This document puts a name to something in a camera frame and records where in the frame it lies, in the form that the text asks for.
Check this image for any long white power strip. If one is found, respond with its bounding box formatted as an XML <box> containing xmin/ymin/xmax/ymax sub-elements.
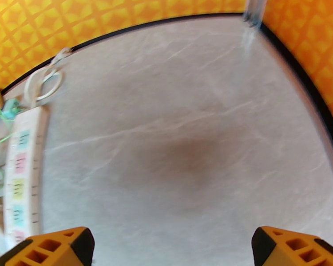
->
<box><xmin>3</xmin><ymin>106</ymin><xmax>50</xmax><ymax>244</ymax></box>

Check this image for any white power strip cord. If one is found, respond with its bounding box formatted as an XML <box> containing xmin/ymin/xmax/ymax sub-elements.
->
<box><xmin>23</xmin><ymin>47</ymin><xmax>73</xmax><ymax>108</ymax></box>

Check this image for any aluminium frame post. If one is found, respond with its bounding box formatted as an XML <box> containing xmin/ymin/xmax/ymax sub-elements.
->
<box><xmin>242</xmin><ymin>0</ymin><xmax>268</xmax><ymax>28</ymax></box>

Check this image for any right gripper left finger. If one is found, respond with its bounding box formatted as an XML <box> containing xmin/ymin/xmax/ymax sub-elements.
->
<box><xmin>0</xmin><ymin>226</ymin><xmax>95</xmax><ymax>266</ymax></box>

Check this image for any small teal plug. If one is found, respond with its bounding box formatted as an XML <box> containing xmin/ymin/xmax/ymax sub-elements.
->
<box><xmin>3</xmin><ymin>98</ymin><xmax>21</xmax><ymax>119</ymax></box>

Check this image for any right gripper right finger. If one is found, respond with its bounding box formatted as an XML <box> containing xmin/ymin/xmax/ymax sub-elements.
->
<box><xmin>251</xmin><ymin>226</ymin><xmax>333</xmax><ymax>266</ymax></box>

